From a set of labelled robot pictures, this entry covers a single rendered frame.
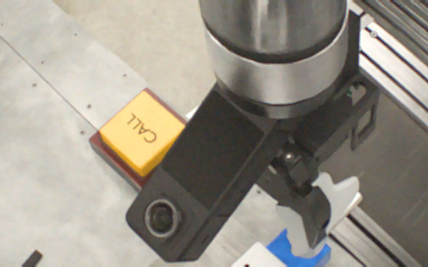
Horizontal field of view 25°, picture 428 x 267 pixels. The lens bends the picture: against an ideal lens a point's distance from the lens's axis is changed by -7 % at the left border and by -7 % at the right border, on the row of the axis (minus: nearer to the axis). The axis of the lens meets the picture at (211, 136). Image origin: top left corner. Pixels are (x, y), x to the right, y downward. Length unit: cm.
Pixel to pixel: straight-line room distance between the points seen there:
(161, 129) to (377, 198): 71
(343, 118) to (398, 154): 105
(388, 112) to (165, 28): 57
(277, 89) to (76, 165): 51
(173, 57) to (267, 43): 153
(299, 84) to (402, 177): 113
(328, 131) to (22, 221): 46
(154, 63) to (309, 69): 150
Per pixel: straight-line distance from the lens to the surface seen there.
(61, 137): 100
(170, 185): 56
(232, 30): 47
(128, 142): 94
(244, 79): 50
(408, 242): 157
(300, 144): 58
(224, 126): 55
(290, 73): 49
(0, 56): 108
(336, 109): 59
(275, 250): 81
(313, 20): 46
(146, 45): 201
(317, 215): 61
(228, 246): 83
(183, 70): 197
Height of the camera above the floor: 166
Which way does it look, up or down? 61 degrees down
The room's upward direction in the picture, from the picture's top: 11 degrees counter-clockwise
